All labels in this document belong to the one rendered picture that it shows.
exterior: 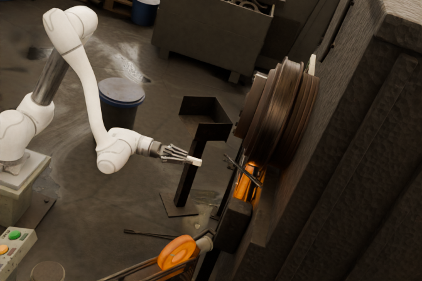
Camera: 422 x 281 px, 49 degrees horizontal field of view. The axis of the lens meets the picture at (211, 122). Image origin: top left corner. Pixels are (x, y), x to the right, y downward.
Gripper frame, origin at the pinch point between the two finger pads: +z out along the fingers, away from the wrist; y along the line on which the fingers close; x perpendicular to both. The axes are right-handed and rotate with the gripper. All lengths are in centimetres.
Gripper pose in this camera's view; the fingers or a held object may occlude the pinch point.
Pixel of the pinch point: (193, 160)
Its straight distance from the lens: 208.6
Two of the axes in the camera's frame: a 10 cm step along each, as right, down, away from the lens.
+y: -2.3, 4.8, -8.4
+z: 9.6, 2.8, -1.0
